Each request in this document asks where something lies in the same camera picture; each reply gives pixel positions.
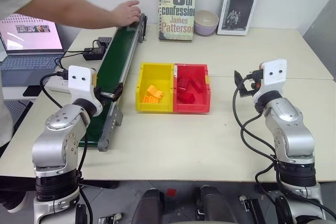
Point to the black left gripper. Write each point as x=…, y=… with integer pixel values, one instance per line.
x=97, y=93

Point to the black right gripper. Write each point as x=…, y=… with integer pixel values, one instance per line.
x=254, y=82

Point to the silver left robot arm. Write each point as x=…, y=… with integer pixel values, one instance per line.
x=59, y=140

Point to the person's bare forearm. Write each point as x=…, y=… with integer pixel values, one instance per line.
x=71, y=9

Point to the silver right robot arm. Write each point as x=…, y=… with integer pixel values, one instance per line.
x=291, y=134

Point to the green conveyor belt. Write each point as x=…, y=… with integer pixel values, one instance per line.
x=118, y=58

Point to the person's bare hand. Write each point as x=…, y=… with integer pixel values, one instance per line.
x=127, y=14

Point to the orange toy brick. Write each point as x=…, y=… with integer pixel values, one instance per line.
x=159, y=95
x=148, y=99
x=151, y=89

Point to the black power adapter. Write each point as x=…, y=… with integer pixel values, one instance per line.
x=94, y=53

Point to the yellow plastic bin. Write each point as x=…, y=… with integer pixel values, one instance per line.
x=153, y=75

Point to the white power strip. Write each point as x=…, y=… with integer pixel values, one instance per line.
x=57, y=83

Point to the red plastic bin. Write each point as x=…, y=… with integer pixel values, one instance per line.
x=191, y=106

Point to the red toy brick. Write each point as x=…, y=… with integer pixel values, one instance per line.
x=182, y=83
x=186, y=97

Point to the lilac ceramic bowl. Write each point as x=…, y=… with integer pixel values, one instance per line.
x=204, y=30

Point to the lavender bowl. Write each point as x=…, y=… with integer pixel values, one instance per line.
x=207, y=18

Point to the graphic design book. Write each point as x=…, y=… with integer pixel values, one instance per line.
x=240, y=3

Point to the grey partition panel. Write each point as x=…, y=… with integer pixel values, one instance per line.
x=321, y=40

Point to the grey open laptop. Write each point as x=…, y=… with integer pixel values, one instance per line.
x=29, y=51

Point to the perforated metal board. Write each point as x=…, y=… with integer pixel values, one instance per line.
x=18, y=116

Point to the dark rounded robot leg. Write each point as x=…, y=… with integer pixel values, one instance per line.
x=148, y=207
x=214, y=205

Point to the person's dark shoe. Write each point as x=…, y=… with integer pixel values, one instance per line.
x=11, y=200

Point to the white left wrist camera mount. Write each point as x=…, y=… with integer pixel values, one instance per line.
x=78, y=87

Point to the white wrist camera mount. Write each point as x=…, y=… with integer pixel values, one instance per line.
x=274, y=77
x=78, y=87

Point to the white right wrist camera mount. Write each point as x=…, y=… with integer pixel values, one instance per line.
x=274, y=77

